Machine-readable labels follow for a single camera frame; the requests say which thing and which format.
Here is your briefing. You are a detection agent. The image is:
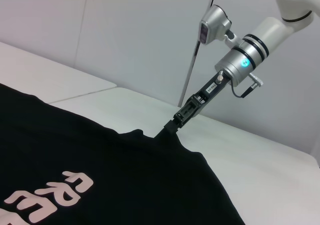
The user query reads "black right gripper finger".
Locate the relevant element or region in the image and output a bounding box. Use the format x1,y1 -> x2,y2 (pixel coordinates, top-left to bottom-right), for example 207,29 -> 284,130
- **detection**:
162,119 -> 181,135

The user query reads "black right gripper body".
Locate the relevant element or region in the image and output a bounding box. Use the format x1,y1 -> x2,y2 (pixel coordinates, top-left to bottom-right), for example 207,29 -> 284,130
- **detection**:
173,70 -> 233,130

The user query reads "black shirt with FREE print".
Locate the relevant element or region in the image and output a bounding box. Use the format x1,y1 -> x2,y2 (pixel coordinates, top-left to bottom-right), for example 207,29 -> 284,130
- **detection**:
0,82 -> 238,225

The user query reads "right arm cable with plug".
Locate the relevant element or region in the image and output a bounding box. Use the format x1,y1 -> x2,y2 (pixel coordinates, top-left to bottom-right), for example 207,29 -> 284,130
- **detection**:
230,71 -> 265,99

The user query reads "metallic partition post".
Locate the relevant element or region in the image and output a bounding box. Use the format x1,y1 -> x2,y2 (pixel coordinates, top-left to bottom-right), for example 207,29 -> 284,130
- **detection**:
177,0 -> 220,108

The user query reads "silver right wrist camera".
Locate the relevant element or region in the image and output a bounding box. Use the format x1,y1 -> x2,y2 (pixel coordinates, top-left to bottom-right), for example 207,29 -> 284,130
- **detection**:
198,4 -> 244,49

